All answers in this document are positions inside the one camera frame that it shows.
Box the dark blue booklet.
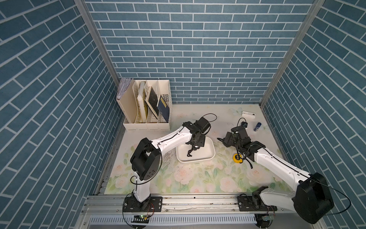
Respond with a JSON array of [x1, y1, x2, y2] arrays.
[[157, 95, 170, 123]]

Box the white rectangular remote box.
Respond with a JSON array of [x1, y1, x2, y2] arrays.
[[242, 111, 256, 119]]

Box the green circuit board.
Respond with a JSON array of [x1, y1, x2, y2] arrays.
[[131, 215, 150, 224]]

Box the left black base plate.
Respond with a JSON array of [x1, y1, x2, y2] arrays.
[[123, 195, 163, 213]]

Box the floral table mat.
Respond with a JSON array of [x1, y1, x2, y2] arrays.
[[104, 104, 287, 195]]

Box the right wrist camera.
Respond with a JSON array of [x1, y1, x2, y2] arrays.
[[240, 121, 248, 128]]

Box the black cover book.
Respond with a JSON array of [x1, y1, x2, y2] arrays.
[[145, 86, 159, 119]]

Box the aluminium rail frame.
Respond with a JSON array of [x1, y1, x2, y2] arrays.
[[75, 194, 326, 229]]

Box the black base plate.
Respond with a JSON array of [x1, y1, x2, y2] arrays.
[[123, 195, 163, 213], [237, 186, 277, 212]]

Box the white book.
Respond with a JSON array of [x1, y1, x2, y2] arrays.
[[137, 82, 148, 123]]

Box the cream file organizer rack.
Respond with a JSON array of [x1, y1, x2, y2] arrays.
[[116, 78, 173, 131]]

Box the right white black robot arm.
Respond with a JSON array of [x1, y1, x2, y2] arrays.
[[221, 126, 334, 224]]

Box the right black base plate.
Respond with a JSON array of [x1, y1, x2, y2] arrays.
[[237, 186, 277, 212]]

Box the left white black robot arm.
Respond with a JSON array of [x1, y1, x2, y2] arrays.
[[130, 117, 214, 203]]

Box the black yellow tape measure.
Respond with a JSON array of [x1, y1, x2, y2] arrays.
[[187, 144, 200, 157]]

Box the small blue bottle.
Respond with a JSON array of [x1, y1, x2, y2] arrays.
[[254, 122, 262, 132]]

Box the white oval storage box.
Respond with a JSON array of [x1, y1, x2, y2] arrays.
[[176, 137, 216, 163]]

